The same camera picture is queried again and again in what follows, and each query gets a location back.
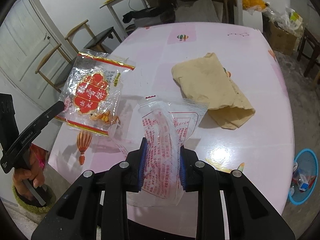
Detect red clear snack wrapper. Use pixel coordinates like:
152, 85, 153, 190
57, 49, 136, 136

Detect clear printed plastic wrapper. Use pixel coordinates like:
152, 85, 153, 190
114, 95, 207, 207

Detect green sleeve left forearm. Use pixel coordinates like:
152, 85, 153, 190
12, 185, 56, 215

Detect blue mesh trash basket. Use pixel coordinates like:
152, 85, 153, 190
288, 148, 319, 205

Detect cardboard box with trash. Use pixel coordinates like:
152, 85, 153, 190
263, 6, 304, 56

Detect left hand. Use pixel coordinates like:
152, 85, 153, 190
12, 150, 44, 201

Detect white door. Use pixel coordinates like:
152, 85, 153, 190
1, 0, 75, 109

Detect brown paper bag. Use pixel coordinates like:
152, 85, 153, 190
171, 53, 255, 130

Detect dark wooden stool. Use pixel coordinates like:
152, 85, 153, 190
297, 28, 319, 77

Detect white sack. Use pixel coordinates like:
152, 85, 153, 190
175, 0, 223, 23

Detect black clothes pile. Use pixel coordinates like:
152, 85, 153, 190
122, 6, 176, 27

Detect yellow plastic bag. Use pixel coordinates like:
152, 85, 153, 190
242, 0, 267, 11

